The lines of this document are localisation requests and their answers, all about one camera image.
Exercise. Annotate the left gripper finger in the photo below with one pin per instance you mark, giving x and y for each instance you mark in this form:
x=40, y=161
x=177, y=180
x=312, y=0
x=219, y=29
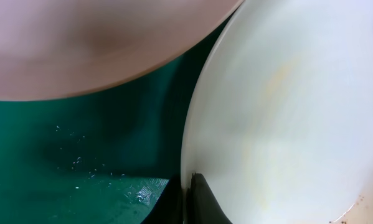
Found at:
x=202, y=206

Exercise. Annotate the white plate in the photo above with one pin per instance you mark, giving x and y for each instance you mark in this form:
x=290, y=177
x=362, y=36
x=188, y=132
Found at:
x=53, y=49
x=281, y=119

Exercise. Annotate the teal plastic tray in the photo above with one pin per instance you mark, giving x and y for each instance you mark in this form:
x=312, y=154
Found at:
x=108, y=157

